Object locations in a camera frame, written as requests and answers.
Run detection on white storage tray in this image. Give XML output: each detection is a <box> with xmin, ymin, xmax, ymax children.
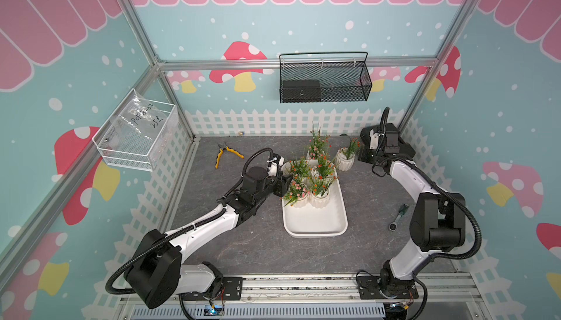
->
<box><xmin>282</xmin><ymin>159</ymin><xmax>348</xmax><ymax>238</ymax></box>

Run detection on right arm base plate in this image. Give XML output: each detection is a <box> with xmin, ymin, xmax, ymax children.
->
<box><xmin>355</xmin><ymin>273</ymin><xmax>419</xmax><ymax>301</ymax></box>

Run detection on orange flower pot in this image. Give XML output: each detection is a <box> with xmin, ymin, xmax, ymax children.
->
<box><xmin>312</xmin><ymin>154</ymin><xmax>336</xmax><ymax>179</ymax></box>
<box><xmin>287</xmin><ymin>157</ymin><xmax>311</xmax><ymax>181</ymax></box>
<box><xmin>308</xmin><ymin>176</ymin><xmax>337</xmax><ymax>209</ymax></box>

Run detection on pink flower pot twine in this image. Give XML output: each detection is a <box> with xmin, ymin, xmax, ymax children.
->
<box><xmin>283</xmin><ymin>178</ymin><xmax>310</xmax><ymax>208</ymax></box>

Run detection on pink flower pot back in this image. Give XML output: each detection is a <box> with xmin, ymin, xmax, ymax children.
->
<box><xmin>306</xmin><ymin>124</ymin><xmax>330</xmax><ymax>159</ymax></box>

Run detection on black box in basket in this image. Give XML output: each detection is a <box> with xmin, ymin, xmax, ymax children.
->
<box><xmin>280</xmin><ymin>80</ymin><xmax>321</xmax><ymax>103</ymax></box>

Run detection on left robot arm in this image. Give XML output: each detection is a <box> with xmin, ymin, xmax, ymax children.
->
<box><xmin>105</xmin><ymin>167</ymin><xmax>293</xmax><ymax>309</ymax></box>

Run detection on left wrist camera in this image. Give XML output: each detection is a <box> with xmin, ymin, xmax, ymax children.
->
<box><xmin>267</xmin><ymin>153</ymin><xmax>285</xmax><ymax>177</ymax></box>

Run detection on clear acrylic wall box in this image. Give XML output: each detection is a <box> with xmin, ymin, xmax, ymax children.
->
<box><xmin>92</xmin><ymin>90</ymin><xmax>179</xmax><ymax>172</ymax></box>

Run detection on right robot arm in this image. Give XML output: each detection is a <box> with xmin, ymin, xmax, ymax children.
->
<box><xmin>359</xmin><ymin>124</ymin><xmax>482</xmax><ymax>299</ymax></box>

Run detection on black wire wall basket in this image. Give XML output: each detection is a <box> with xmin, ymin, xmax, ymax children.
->
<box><xmin>278</xmin><ymin>52</ymin><xmax>373</xmax><ymax>102</ymax></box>

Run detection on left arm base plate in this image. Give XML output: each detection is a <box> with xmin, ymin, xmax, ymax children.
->
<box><xmin>181</xmin><ymin>277</ymin><xmax>243</xmax><ymax>302</ymax></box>

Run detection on yellow handled pliers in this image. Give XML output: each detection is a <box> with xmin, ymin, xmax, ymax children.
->
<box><xmin>214</xmin><ymin>143</ymin><xmax>245</xmax><ymax>170</ymax></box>

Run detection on red flower pot back right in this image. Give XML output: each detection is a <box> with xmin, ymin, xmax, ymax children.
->
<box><xmin>335</xmin><ymin>137</ymin><xmax>362</xmax><ymax>172</ymax></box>

